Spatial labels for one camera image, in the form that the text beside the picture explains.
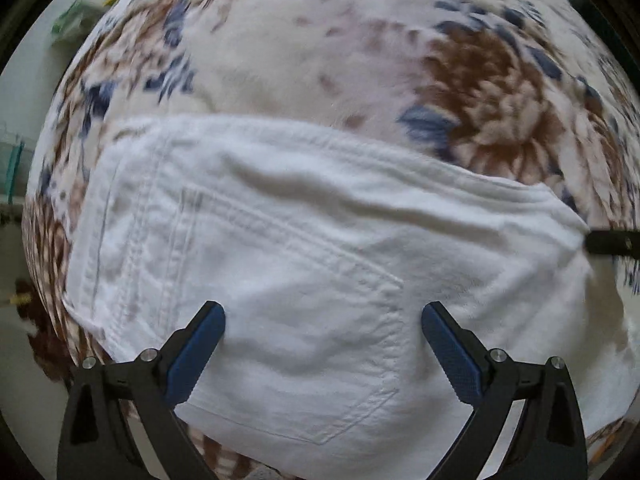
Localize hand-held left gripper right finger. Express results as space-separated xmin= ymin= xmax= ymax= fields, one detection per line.
xmin=421 ymin=301 xmax=589 ymax=480

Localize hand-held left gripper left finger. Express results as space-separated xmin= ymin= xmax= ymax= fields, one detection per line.
xmin=56 ymin=300 xmax=227 ymax=480

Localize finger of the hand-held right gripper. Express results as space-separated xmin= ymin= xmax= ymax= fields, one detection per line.
xmin=585 ymin=230 xmax=640 ymax=258

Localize white pants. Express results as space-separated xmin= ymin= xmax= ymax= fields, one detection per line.
xmin=62 ymin=114 xmax=630 ymax=480

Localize teal clothes hanger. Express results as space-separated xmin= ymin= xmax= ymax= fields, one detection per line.
xmin=5 ymin=141 xmax=26 ymax=197

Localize floral printed blanket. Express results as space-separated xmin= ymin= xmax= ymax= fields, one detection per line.
xmin=21 ymin=0 xmax=640 ymax=480

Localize green plastic bag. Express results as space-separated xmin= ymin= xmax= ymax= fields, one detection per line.
xmin=51 ymin=0 xmax=103 ymax=46

